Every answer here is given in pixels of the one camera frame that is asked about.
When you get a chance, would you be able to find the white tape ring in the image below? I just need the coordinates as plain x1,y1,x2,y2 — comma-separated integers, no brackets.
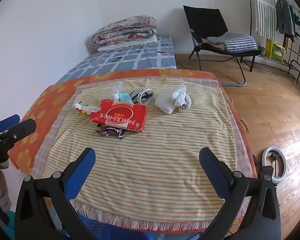
129,87,155,106

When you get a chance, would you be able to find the striped hanging towel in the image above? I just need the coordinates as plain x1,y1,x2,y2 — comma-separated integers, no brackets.
254,0,277,41

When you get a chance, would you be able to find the white plastic bag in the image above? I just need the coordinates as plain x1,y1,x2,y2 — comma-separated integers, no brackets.
155,84,192,114

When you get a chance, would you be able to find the colourful white paper wrapper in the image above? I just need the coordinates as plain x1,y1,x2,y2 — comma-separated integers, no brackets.
75,101,100,115

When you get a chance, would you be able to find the yellow striped fringed blanket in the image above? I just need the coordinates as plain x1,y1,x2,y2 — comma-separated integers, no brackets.
31,76,253,231

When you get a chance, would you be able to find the black folding chair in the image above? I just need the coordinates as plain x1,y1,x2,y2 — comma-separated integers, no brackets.
183,5,261,87

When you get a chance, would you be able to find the clear plastic wrap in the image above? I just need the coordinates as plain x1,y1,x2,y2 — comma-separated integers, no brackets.
111,81,123,101

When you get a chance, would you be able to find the folded floral quilt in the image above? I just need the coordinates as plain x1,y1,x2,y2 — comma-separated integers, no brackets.
91,15,157,49

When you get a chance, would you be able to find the teal card package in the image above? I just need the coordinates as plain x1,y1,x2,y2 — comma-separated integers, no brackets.
117,92,133,104

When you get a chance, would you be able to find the left hand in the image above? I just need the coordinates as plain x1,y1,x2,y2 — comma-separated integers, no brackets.
0,161,11,212

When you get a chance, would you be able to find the white ring light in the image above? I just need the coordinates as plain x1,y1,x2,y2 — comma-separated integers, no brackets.
262,146,287,185

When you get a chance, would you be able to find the blue checkered bed sheet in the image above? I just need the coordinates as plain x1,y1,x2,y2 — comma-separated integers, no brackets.
58,36,176,83

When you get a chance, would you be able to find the checkered cushion on chair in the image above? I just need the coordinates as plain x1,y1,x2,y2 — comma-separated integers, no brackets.
202,31,257,53

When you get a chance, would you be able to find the red cardboard box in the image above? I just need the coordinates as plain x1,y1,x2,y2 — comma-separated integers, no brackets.
89,99,147,132

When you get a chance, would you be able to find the black clothes rack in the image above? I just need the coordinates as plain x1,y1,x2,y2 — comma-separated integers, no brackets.
249,0,300,82

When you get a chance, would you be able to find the orange floral bed sheet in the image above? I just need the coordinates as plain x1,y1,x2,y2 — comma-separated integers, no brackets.
7,68,257,234

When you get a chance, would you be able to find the dark hanging jacket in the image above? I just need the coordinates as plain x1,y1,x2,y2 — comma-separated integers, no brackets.
276,0,295,41

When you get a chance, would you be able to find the yellow box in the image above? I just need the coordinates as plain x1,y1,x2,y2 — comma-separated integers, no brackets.
265,39,286,63

